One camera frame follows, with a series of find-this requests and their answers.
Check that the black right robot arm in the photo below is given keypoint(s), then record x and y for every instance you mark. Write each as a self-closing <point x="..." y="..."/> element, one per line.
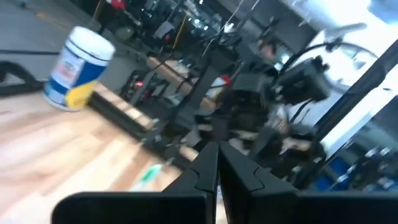
<point x="248" y="140"/>

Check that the black aluminium extrusion frame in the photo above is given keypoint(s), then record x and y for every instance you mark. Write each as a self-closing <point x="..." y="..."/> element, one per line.
<point x="118" y="113"/>

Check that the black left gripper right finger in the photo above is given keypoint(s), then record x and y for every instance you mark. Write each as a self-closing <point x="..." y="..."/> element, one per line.
<point x="248" y="199"/>

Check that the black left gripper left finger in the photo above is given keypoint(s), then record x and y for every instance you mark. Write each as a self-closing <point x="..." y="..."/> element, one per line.
<point x="192" y="199"/>

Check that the white-lidded blue yellow wipes canister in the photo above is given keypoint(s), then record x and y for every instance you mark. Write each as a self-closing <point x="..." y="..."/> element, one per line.
<point x="77" y="68"/>

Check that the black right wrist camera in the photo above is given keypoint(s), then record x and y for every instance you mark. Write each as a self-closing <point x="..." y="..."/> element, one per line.
<point x="304" y="81"/>

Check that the green toothbrush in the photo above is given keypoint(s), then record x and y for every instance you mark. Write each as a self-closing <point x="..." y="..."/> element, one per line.
<point x="150" y="174"/>

